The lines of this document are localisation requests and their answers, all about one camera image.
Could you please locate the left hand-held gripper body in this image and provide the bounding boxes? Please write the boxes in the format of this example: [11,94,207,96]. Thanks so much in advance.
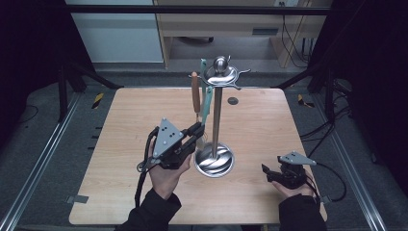
[152,116,189,170]

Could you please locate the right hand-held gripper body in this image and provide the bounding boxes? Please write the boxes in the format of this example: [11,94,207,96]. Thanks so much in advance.
[277,151,317,190]

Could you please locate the steel utensil stand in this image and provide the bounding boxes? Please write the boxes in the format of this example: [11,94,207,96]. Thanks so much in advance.
[188,55,252,178]

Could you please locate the wooden handled wire whisk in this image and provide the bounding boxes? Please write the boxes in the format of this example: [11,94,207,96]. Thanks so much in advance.
[191,70,213,138]

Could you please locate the teal silicone spatula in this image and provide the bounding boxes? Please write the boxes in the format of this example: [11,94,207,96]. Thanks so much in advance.
[199,58,209,118]

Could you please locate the person's right hand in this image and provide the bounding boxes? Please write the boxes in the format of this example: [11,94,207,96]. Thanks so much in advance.
[272,174,317,198]

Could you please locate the person's left hand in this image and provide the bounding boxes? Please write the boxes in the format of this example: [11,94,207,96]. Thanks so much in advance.
[147,142,192,200]

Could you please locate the yellow black floor tape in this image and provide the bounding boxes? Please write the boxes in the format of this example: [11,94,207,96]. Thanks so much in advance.
[296,93,316,109]
[91,91,106,110]

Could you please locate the grey tape piece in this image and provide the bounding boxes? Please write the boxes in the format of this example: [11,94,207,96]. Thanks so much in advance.
[65,194,89,205]

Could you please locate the light wooden desk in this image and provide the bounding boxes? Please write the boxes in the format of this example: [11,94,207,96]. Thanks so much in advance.
[153,0,333,69]

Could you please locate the white cabinet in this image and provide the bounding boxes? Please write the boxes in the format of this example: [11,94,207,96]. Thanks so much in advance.
[65,0,165,64]

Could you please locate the black curtain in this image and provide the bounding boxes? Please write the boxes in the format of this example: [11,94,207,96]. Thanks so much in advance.
[0,0,94,152]
[309,0,408,191]

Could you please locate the black floor cables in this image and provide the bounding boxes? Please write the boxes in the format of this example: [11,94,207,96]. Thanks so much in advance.
[299,78,354,155]

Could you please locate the right hand-held gripper cable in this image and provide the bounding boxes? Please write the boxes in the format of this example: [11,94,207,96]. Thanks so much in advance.
[307,162,348,203]

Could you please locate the hand-held gripper cable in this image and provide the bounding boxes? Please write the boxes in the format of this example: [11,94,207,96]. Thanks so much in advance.
[134,126,161,208]
[307,162,348,203]

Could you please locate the left hand-held gripper cable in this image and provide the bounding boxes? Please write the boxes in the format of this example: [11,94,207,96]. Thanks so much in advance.
[134,126,161,208]

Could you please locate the aluminium floor rail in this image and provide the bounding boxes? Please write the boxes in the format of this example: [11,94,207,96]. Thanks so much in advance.
[312,94,389,231]
[0,92,83,231]

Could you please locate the black metal stand frame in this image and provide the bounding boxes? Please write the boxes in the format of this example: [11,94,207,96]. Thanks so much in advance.
[57,62,124,123]
[272,62,338,123]

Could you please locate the black horizontal frame bar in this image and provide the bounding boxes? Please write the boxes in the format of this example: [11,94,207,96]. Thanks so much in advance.
[65,4,333,16]

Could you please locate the black hanging cables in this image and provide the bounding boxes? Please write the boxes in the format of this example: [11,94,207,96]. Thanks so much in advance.
[280,1,312,69]

